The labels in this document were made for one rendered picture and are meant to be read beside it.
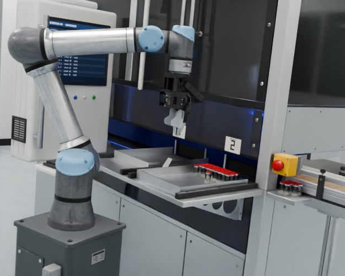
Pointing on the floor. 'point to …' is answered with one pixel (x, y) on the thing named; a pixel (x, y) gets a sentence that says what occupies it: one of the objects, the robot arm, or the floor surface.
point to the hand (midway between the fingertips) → (178, 131)
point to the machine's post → (272, 133)
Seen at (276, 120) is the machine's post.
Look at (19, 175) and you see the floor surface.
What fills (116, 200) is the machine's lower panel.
